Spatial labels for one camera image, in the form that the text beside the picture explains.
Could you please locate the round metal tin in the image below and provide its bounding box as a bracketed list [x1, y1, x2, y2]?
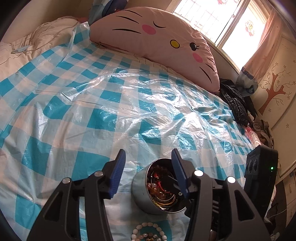
[131, 158, 186, 215]

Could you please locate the amber bead bracelet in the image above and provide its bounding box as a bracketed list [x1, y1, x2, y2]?
[147, 164, 179, 209]

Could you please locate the blue checkered plastic sheet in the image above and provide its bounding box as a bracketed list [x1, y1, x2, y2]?
[1, 21, 252, 240]

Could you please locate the black plastic bag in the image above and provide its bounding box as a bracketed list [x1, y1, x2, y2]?
[219, 78, 257, 127]

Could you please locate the pink window curtain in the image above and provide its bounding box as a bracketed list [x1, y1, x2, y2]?
[235, 9, 284, 97]

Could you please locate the pink cat face pillow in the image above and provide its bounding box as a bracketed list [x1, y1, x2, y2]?
[90, 6, 220, 92]

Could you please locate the white striped bed quilt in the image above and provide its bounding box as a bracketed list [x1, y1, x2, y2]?
[1, 16, 80, 80]

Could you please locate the whale print curtain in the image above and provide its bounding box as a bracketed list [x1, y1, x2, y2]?
[88, 0, 128, 25]

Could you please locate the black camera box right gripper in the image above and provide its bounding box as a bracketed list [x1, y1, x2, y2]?
[244, 145, 278, 215]

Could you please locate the white bead bracelet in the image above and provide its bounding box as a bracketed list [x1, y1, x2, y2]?
[131, 222, 168, 241]

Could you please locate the pale pink bead bracelet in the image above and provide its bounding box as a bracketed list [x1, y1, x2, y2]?
[137, 233, 163, 241]

